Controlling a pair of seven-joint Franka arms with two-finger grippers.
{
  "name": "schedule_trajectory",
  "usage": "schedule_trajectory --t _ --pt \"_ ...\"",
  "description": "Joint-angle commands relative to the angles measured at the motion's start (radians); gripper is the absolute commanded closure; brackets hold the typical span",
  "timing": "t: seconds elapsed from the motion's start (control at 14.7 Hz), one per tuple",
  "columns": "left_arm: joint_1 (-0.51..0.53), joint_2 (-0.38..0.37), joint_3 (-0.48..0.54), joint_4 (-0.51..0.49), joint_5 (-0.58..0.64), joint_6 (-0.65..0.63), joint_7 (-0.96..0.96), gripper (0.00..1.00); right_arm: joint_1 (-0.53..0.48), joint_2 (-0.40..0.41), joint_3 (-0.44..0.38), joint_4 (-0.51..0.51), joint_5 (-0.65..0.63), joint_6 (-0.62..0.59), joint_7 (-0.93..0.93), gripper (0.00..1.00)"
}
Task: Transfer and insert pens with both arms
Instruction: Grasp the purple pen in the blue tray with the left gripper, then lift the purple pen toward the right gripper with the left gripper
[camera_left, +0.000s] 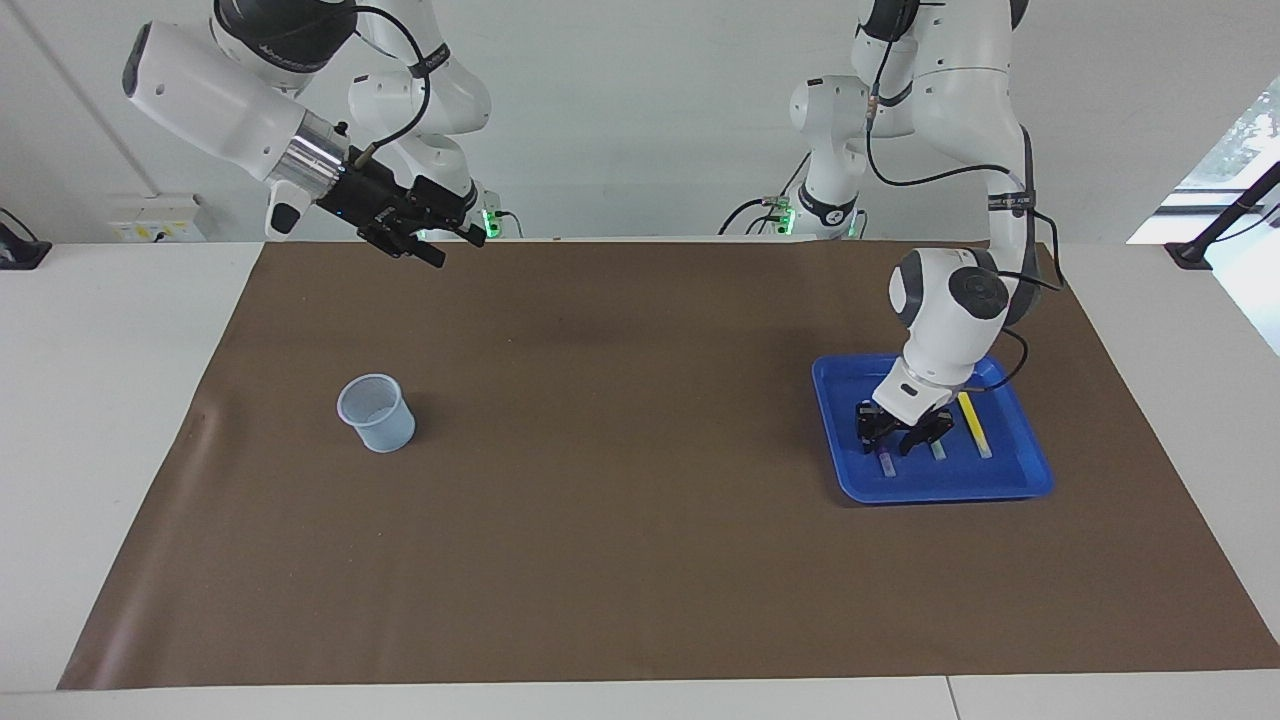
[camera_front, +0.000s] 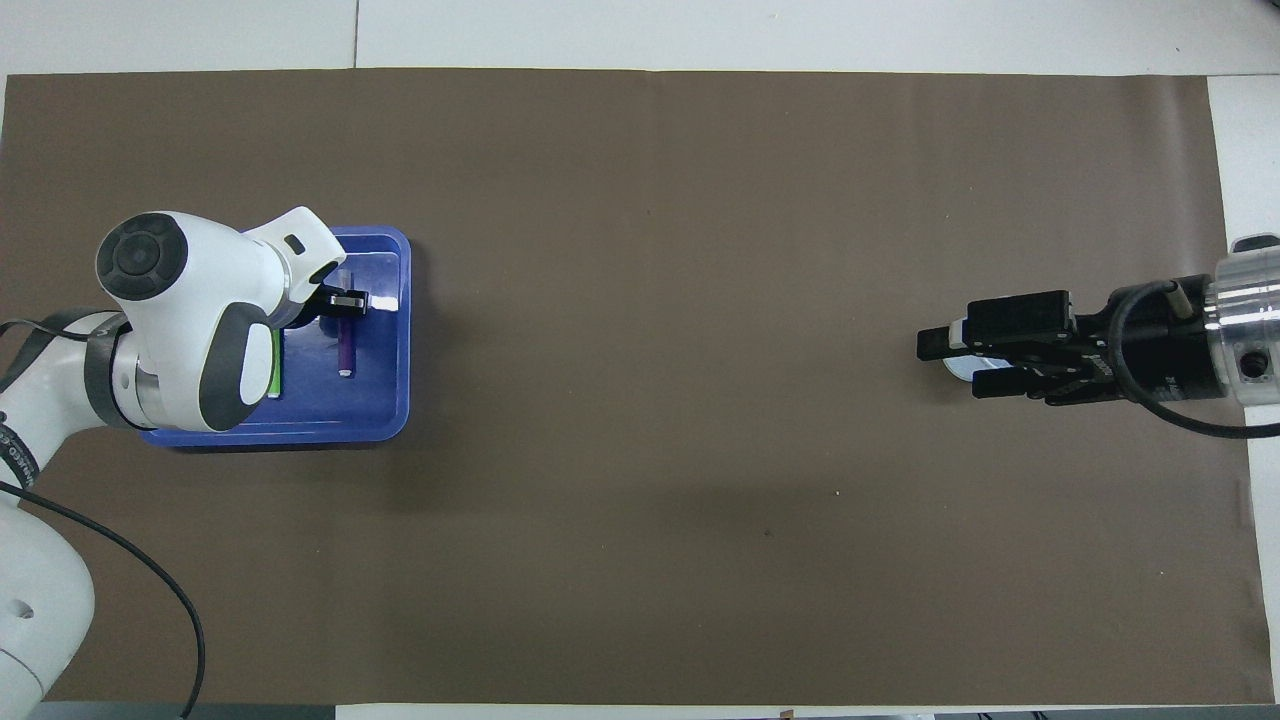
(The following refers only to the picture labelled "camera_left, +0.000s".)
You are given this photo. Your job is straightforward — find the blue plastic tray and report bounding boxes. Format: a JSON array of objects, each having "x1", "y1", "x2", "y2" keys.
[{"x1": 812, "y1": 353, "x2": 1056, "y2": 505}]

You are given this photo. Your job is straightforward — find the yellow marker pen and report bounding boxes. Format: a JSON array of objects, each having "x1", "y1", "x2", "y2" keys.
[{"x1": 957, "y1": 392, "x2": 993, "y2": 460}]

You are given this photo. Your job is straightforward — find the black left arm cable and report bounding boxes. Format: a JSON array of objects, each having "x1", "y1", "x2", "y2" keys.
[{"x1": 865, "y1": 0, "x2": 1066, "y2": 393}]

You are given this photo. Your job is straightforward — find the window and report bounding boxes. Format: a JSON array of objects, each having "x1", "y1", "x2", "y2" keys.
[{"x1": 1125, "y1": 75, "x2": 1280, "y2": 356}]

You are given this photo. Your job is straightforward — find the translucent plastic cup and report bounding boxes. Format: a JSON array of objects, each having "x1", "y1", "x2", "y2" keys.
[{"x1": 337, "y1": 374, "x2": 416, "y2": 454}]

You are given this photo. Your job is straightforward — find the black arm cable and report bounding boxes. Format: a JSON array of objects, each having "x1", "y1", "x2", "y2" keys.
[
  {"x1": 865, "y1": 0, "x2": 1066, "y2": 393},
  {"x1": 345, "y1": 5, "x2": 453, "y2": 166}
]

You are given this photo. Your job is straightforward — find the black clamp stand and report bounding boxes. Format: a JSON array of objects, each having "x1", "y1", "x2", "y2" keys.
[{"x1": 1165, "y1": 160, "x2": 1280, "y2": 271}]

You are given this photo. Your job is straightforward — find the black desk device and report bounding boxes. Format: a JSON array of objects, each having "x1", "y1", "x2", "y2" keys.
[{"x1": 0, "y1": 208, "x2": 53, "y2": 271}]

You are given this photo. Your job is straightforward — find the brown paper table mat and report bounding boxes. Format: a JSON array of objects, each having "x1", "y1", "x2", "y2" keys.
[{"x1": 57, "y1": 238, "x2": 1280, "y2": 691}]

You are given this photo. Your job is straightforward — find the white wall power socket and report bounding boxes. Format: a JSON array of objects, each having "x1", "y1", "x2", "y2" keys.
[{"x1": 108, "y1": 195, "x2": 208, "y2": 244}]

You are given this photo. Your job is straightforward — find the black base cables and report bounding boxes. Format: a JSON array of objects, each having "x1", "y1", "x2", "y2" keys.
[{"x1": 718, "y1": 150, "x2": 813, "y2": 238}]

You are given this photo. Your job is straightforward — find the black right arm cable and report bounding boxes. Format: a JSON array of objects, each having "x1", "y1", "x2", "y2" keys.
[{"x1": 345, "y1": 5, "x2": 453, "y2": 166}]

